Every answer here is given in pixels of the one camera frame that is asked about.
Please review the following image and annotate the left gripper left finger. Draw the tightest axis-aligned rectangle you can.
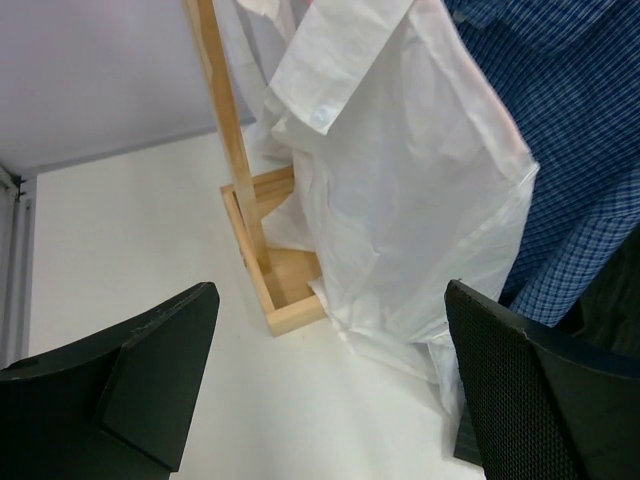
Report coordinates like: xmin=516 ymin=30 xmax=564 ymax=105
xmin=1 ymin=282 xmax=220 ymax=479

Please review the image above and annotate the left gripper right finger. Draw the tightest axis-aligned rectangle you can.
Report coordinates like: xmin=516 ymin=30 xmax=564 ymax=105
xmin=444 ymin=280 xmax=639 ymax=479

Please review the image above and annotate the black striped shirt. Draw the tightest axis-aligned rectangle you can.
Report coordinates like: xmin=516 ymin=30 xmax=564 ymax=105
xmin=556 ymin=230 xmax=640 ymax=359

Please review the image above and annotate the wooden clothes rack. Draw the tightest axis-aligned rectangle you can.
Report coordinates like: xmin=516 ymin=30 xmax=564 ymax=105
xmin=183 ymin=1 xmax=325 ymax=337

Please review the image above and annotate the blue checked shirt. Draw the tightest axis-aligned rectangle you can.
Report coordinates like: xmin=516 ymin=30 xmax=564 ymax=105
xmin=447 ymin=1 xmax=639 ymax=326

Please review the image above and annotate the white shirt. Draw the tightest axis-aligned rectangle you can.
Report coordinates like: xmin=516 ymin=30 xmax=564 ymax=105
xmin=242 ymin=1 xmax=538 ymax=413

